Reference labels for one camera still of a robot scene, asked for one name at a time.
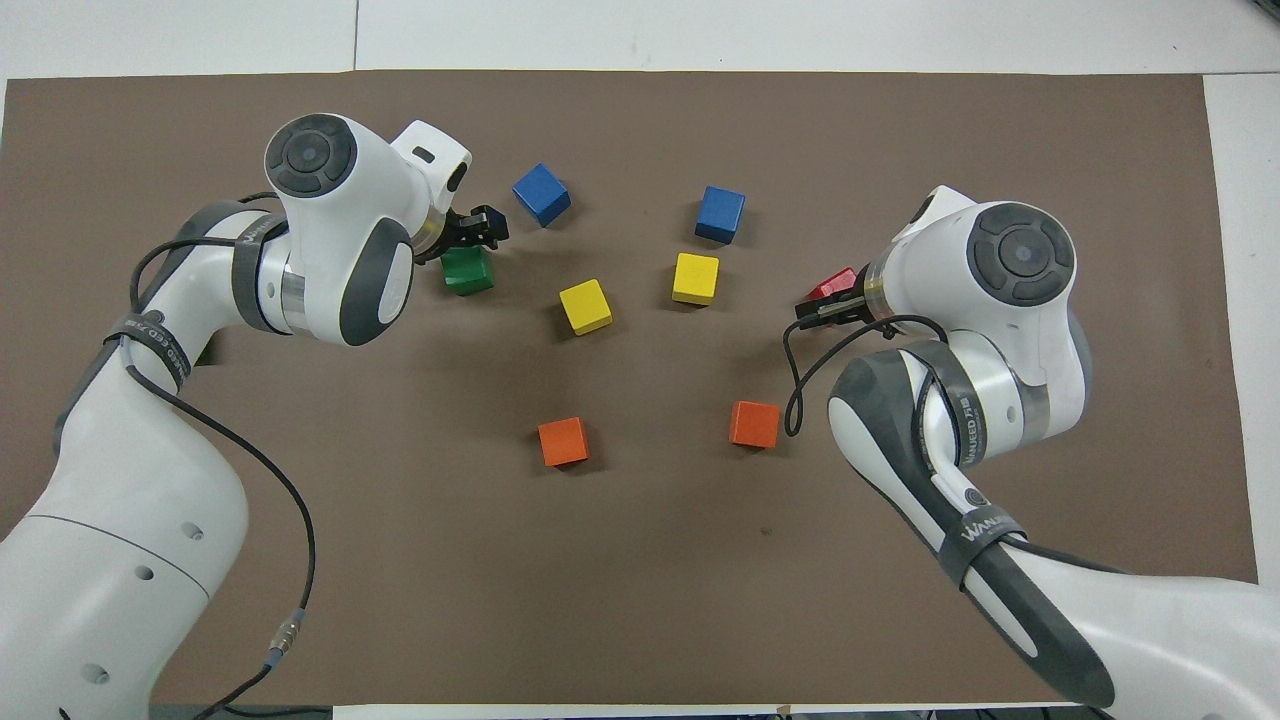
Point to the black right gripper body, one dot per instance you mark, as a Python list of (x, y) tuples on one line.
[(855, 308)]

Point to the yellow wooden cube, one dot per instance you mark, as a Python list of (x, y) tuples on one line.
[(695, 278), (585, 305)]

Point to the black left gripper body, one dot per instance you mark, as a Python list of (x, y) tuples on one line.
[(458, 235)]

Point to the blue wooden cube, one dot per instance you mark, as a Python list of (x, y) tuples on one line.
[(720, 214), (541, 194)]

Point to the brown paper table mat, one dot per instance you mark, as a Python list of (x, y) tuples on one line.
[(640, 600)]

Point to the red wooden cube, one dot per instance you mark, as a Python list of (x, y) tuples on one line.
[(835, 285)]

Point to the green wooden cube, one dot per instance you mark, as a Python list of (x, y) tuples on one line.
[(468, 275)]

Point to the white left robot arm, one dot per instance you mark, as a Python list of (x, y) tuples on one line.
[(120, 500)]

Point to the orange wooden cube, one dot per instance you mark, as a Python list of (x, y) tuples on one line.
[(563, 441), (755, 424)]

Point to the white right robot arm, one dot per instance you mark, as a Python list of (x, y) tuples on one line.
[(1150, 640)]

